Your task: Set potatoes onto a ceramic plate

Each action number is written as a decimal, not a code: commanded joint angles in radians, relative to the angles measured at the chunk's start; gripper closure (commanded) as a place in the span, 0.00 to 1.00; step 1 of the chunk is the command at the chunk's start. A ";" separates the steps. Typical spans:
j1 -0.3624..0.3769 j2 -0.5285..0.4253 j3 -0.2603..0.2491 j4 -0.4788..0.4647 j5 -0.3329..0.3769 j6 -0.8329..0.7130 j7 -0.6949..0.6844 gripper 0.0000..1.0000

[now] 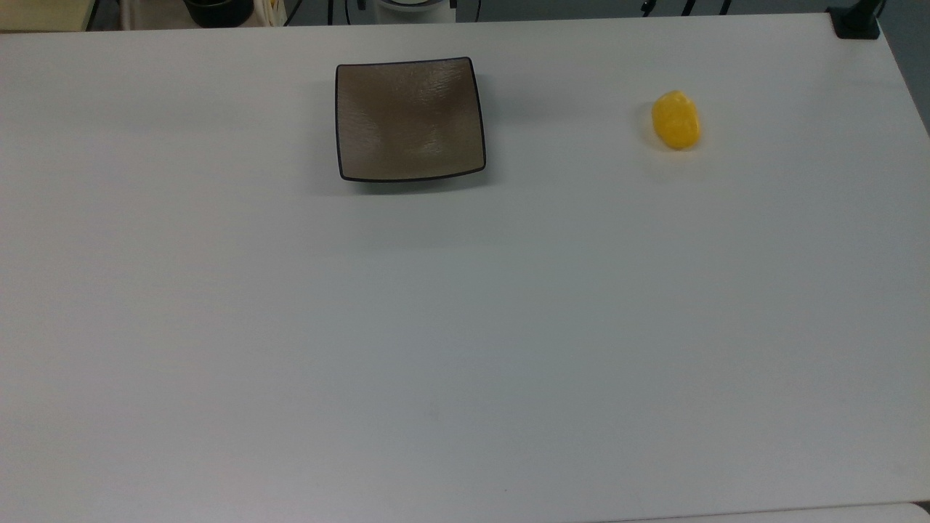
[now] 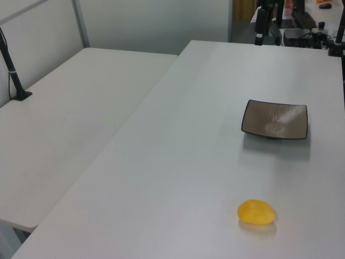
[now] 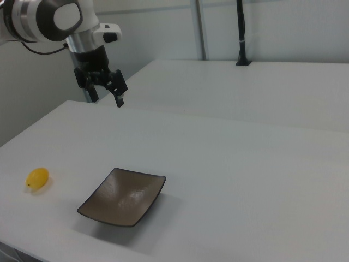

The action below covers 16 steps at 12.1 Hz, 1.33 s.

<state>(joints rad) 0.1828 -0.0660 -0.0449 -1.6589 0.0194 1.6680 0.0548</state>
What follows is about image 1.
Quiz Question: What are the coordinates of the beige wooden side table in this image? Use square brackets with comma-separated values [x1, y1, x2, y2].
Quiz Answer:
[0, 0, 97, 32]

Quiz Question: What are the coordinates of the black table clamp mount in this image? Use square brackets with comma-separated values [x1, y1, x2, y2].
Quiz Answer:
[827, 0, 887, 40]

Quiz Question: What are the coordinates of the square brown ceramic plate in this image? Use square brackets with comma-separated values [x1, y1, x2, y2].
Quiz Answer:
[334, 57, 487, 183]

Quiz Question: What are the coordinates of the black round bin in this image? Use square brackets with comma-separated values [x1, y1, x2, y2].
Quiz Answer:
[182, 0, 256, 29]

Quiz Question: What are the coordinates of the yellow lemon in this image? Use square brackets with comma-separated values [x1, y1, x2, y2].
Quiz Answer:
[651, 89, 702, 151]

